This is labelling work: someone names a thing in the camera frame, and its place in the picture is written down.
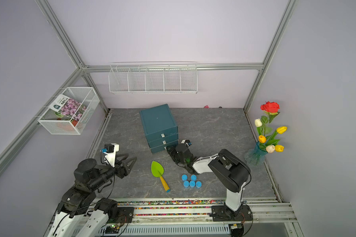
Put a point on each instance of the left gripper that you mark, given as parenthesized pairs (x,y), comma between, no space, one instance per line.
(125,170)

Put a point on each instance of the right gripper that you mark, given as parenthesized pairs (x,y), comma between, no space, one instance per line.
(171,150)

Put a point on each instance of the green trowel yellow handle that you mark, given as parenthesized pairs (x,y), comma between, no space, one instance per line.
(158,171)

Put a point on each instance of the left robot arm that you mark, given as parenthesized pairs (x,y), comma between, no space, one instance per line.
(90,179)

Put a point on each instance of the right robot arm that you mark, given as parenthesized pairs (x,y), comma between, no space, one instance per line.
(233,172)

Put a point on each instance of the teal drawer cabinet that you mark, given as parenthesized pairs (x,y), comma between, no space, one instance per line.
(160,128)

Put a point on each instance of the teal glass vase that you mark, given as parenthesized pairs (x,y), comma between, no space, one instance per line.
(255,156)

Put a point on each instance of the purple flower seed packet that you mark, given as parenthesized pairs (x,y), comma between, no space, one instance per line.
(67,108)

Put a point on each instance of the artificial flower bouquet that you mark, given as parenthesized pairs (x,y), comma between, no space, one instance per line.
(267,136)

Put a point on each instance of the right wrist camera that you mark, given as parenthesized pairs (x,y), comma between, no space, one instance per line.
(186,142)

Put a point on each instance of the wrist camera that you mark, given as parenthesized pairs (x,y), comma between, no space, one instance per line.
(186,142)
(109,153)

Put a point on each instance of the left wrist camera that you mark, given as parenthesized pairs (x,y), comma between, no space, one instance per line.
(109,153)

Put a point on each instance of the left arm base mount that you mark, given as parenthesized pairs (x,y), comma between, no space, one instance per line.
(109,210)

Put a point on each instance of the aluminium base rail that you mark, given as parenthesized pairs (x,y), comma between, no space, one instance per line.
(155,216)

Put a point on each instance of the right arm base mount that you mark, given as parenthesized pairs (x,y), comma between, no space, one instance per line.
(225,214)

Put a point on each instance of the white wire basket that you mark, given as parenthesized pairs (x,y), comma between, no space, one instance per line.
(58,126)

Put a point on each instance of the white wire wall shelf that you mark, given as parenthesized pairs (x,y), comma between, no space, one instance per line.
(153,77)

